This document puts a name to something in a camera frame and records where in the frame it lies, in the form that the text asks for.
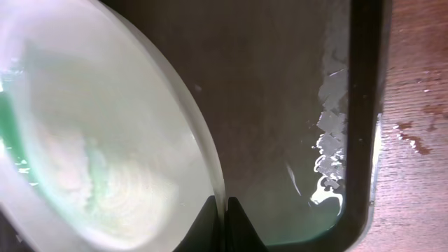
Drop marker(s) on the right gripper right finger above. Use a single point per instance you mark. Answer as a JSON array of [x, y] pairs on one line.
[[240, 235]]

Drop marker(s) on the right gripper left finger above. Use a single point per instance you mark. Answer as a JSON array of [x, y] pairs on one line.
[[204, 234]]

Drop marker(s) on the white plate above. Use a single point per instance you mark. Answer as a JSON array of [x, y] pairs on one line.
[[103, 147]]

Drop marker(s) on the brown serving tray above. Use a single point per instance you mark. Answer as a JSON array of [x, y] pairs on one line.
[[291, 92]]

